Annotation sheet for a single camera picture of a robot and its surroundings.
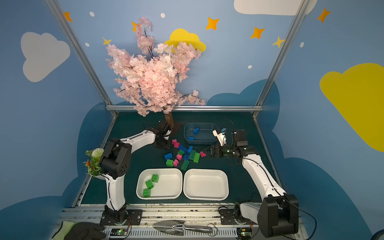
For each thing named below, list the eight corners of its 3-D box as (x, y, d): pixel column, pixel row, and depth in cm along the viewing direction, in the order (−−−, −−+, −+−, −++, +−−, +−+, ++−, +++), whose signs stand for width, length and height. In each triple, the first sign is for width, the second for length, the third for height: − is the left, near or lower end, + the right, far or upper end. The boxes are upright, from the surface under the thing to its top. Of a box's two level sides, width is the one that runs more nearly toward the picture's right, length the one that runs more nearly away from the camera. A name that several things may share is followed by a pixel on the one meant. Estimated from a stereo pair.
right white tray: (183, 201, 82) (182, 198, 76) (184, 174, 92) (183, 169, 86) (228, 202, 82) (231, 198, 76) (225, 174, 92) (227, 169, 87)
